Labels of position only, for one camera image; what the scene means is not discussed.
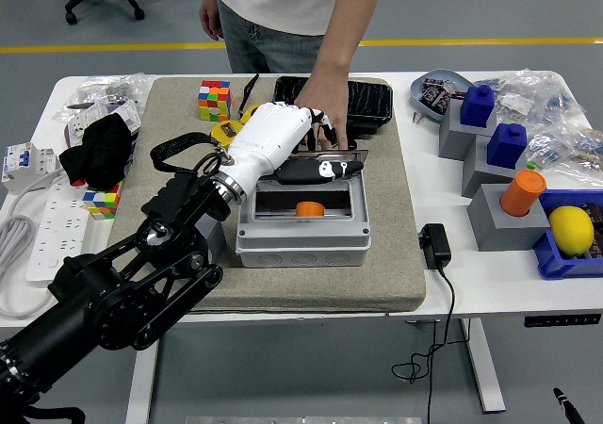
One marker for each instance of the colourful puzzle cube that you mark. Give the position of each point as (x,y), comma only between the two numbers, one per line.
(101,200)
(214,101)

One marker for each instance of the black plastic tray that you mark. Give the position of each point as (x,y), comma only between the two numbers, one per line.
(372,99)

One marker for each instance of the white circuit breaker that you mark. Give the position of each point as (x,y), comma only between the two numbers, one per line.
(19,165)

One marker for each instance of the black power adapter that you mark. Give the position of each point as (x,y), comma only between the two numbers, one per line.
(435,247)

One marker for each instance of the beige fabric mat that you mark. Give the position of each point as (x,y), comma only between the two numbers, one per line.
(330,287)

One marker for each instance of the blue-grey bowl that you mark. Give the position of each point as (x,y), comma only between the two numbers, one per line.
(419,94)

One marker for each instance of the small screws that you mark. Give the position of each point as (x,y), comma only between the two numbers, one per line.
(416,118)

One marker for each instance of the yellow lemon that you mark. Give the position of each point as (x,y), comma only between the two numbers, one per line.
(571,231)

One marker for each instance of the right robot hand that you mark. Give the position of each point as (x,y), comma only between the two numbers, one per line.
(564,402)

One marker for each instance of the dark snack packets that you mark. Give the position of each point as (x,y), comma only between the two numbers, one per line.
(433,96)

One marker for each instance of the yellow tape measure black label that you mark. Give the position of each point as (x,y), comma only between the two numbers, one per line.
(251,109)

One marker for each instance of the black cloth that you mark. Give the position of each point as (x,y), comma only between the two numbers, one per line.
(99,151)

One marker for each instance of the small green piece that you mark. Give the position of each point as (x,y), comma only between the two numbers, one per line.
(532,164)

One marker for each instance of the orange cylinder battery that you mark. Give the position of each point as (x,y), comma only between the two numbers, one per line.
(520,195)
(309,209)

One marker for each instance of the white table leg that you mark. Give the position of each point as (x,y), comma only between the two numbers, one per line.
(480,363)
(141,386)

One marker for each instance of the grey block with round hole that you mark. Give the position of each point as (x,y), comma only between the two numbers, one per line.
(499,235)
(214,240)

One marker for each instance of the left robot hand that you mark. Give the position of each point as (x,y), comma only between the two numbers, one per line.
(268,136)

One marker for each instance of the black table control panel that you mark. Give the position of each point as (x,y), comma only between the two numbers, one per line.
(560,321)

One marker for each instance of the blue plastic block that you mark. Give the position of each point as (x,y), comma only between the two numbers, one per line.
(506,148)
(477,108)

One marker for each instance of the person's left forearm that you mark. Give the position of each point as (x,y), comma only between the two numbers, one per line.
(346,23)

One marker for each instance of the white wall socket pack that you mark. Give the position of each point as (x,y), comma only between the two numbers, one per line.
(125,113)

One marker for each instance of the person's right hand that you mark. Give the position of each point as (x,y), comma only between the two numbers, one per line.
(210,21)

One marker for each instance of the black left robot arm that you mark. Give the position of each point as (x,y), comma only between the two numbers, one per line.
(94,301)

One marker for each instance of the grey electrical box with lid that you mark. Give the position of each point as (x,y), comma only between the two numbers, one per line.
(306,249)

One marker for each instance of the person's left hand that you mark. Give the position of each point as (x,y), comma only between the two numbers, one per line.
(330,94)

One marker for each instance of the white power strip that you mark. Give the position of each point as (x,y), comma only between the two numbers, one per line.
(56,226)

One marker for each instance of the blue storage bin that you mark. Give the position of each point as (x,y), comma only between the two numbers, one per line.
(551,261)

